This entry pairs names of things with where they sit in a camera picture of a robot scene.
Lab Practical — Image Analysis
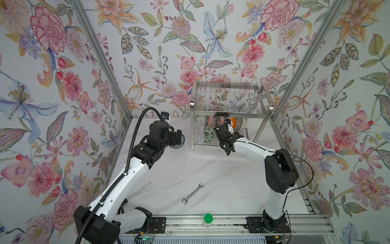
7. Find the green geometric pattern bowl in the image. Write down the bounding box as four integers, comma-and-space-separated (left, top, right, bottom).
236, 117, 248, 132

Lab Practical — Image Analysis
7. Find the orange white bowl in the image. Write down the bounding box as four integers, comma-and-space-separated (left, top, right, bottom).
231, 117, 237, 129

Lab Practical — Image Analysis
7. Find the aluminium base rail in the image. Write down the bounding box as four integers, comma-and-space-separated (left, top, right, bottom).
74, 214, 336, 237

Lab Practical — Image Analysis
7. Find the green emergency stop button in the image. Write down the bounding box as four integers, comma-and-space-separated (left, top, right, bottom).
203, 213, 214, 228

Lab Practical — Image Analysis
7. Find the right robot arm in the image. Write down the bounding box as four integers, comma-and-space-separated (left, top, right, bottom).
214, 120, 299, 233

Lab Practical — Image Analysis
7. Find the green leaf pattern bowl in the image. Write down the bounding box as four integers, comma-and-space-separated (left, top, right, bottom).
204, 126, 216, 144

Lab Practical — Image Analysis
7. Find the steel two-tier dish rack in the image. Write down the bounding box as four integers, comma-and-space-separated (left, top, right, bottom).
190, 81, 275, 151

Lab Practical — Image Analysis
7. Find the black floral pattern bowl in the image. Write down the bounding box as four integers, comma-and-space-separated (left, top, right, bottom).
215, 117, 226, 126

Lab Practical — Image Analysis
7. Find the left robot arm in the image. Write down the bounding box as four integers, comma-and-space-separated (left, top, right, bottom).
74, 107, 185, 244

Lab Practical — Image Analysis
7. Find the red pattern bowl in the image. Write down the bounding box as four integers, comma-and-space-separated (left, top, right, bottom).
207, 116, 215, 128

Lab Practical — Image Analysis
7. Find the blue floral bowl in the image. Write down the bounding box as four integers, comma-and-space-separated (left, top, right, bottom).
169, 135, 185, 149

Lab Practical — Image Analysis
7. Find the steel open-end wrench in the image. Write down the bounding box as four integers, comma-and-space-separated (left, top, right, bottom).
182, 184, 204, 204

